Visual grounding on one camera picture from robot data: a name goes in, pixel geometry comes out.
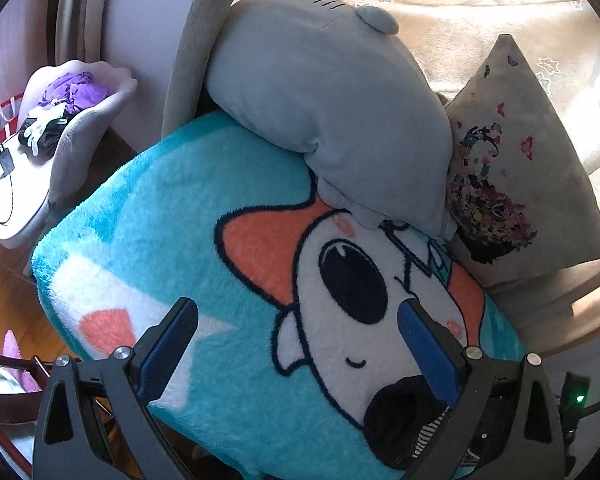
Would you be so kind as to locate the turquoise printed fleece blanket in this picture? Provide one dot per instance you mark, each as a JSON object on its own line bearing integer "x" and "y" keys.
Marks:
{"x": 180, "y": 200}

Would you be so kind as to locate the grey shell-shaped chair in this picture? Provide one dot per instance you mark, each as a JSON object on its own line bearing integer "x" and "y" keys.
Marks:
{"x": 85, "y": 135}

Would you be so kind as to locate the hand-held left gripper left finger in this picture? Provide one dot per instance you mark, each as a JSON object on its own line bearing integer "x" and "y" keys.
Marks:
{"x": 167, "y": 355}

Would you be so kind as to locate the beige floral print cushion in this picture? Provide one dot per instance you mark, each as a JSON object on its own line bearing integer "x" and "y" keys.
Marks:
{"x": 530, "y": 160}

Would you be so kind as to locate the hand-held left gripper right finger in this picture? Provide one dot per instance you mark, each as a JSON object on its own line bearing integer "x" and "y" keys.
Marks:
{"x": 427, "y": 355}

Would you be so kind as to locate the dark navy pants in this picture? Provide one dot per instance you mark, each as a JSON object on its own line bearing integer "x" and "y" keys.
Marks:
{"x": 395, "y": 410}

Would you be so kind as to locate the beige patterned sofa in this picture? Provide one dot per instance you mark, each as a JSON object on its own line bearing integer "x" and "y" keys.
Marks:
{"x": 480, "y": 10}

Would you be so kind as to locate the white glove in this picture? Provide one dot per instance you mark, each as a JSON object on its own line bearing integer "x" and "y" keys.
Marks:
{"x": 40, "y": 122}

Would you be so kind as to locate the pink fluffy cloth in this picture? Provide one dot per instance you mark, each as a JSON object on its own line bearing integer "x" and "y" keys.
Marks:
{"x": 17, "y": 360}

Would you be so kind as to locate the purple garment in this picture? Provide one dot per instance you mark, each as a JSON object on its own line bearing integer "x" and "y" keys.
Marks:
{"x": 75, "y": 92}

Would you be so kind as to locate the black garment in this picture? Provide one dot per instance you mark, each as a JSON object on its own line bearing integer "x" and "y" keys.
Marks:
{"x": 50, "y": 140}

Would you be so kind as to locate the grey shark plush pillow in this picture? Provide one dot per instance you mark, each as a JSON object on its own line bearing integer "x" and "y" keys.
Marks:
{"x": 330, "y": 100}

